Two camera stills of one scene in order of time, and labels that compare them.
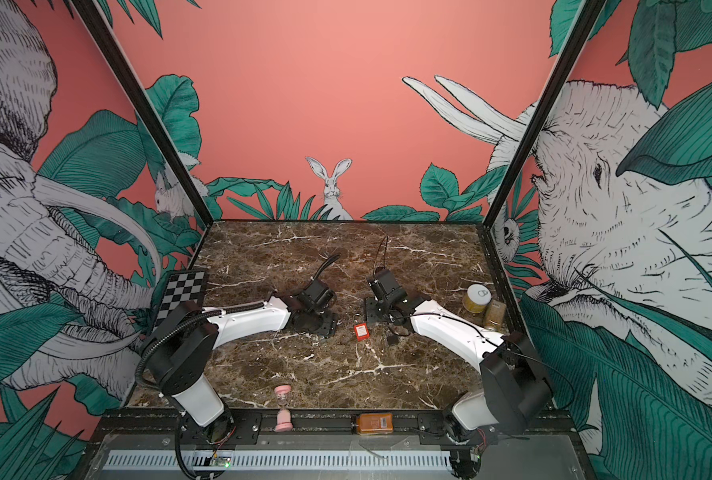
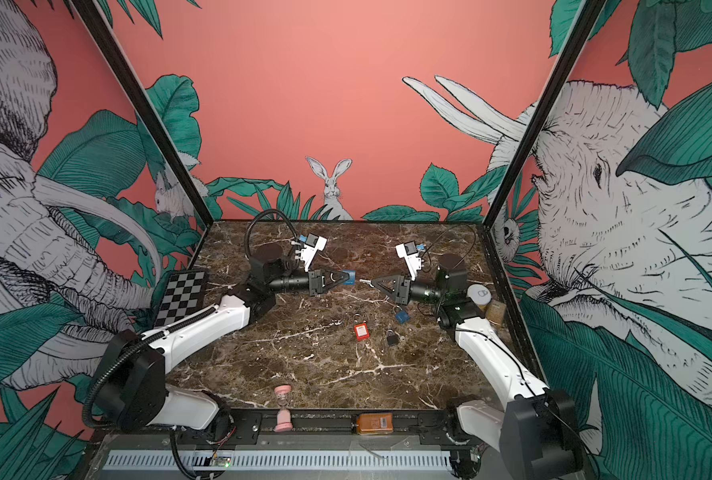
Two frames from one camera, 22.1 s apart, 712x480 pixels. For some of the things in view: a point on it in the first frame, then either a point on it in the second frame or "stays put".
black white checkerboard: (179, 288) stays put
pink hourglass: (283, 415) stays put
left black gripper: (330, 325) -> (316, 281)
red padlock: (362, 332) stays put
